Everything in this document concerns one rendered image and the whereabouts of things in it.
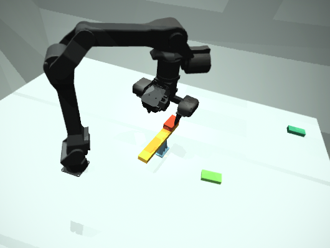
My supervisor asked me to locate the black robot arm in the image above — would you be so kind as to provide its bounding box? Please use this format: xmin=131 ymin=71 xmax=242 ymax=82
xmin=43 ymin=17 xmax=211 ymax=177

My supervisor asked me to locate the green rectangular bar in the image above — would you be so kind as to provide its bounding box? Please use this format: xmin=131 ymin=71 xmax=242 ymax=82
xmin=287 ymin=125 xmax=306 ymax=137

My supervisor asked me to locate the green rectangular block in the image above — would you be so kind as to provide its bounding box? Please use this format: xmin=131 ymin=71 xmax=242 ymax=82
xmin=200 ymin=169 xmax=222 ymax=185

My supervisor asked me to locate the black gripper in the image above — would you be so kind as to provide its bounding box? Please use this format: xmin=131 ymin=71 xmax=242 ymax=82
xmin=132 ymin=74 xmax=199 ymax=125

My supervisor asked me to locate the yellow bar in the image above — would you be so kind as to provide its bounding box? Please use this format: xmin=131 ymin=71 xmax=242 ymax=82
xmin=138 ymin=115 xmax=180 ymax=164

